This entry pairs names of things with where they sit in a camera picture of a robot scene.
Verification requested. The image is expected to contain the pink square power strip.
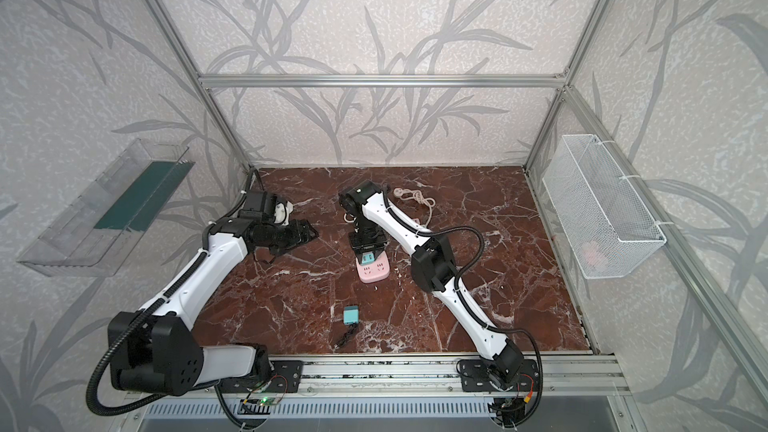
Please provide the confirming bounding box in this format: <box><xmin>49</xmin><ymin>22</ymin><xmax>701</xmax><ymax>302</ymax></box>
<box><xmin>355</xmin><ymin>251</ymin><xmax>390</xmax><ymax>284</ymax></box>

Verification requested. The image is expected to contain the teal plug adapter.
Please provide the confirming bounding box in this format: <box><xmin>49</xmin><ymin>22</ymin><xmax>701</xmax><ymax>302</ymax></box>
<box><xmin>359</xmin><ymin>252</ymin><xmax>377</xmax><ymax>265</ymax></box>
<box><xmin>343</xmin><ymin>306</ymin><xmax>359</xmax><ymax>326</ymax></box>

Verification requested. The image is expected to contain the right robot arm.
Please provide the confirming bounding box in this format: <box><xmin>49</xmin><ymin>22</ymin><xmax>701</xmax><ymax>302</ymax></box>
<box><xmin>339</xmin><ymin>181</ymin><xmax>543</xmax><ymax>394</ymax></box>

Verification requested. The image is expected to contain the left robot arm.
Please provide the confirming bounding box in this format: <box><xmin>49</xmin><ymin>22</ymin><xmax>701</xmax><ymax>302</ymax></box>
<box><xmin>85</xmin><ymin>218</ymin><xmax>318</xmax><ymax>416</ymax></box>

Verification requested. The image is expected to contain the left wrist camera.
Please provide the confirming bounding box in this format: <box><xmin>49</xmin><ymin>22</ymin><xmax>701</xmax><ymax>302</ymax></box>
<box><xmin>237</xmin><ymin>191</ymin><xmax>294</xmax><ymax>226</ymax></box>

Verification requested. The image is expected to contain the beige power strip cable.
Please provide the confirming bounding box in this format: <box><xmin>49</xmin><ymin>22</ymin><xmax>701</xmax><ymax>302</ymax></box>
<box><xmin>392</xmin><ymin>187</ymin><xmax>437</xmax><ymax>227</ymax></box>

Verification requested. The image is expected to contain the small black cable on table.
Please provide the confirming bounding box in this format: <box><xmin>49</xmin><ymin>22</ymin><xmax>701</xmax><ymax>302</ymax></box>
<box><xmin>333</xmin><ymin>323</ymin><xmax>364</xmax><ymax>352</ymax></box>

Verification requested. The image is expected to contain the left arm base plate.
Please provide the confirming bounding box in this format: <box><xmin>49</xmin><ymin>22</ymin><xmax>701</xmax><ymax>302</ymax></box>
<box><xmin>219</xmin><ymin>360</ymin><xmax>304</xmax><ymax>394</ymax></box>

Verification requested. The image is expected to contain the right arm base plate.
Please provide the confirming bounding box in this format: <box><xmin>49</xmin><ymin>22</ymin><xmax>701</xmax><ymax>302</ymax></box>
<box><xmin>456</xmin><ymin>359</ymin><xmax>541</xmax><ymax>394</ymax></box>

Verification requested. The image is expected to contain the clear plastic wall shelf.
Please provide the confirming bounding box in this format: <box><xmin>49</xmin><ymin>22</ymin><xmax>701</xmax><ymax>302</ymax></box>
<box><xmin>17</xmin><ymin>139</ymin><xmax>194</xmax><ymax>277</ymax></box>

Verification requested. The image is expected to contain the white wire mesh basket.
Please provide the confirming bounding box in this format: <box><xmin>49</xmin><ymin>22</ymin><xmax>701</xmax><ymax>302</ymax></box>
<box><xmin>543</xmin><ymin>134</ymin><xmax>667</xmax><ymax>279</ymax></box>

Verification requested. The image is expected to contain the aluminium front rail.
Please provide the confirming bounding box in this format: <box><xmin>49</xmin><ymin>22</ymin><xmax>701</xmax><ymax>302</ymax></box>
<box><xmin>124</xmin><ymin>353</ymin><xmax>631</xmax><ymax>400</ymax></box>

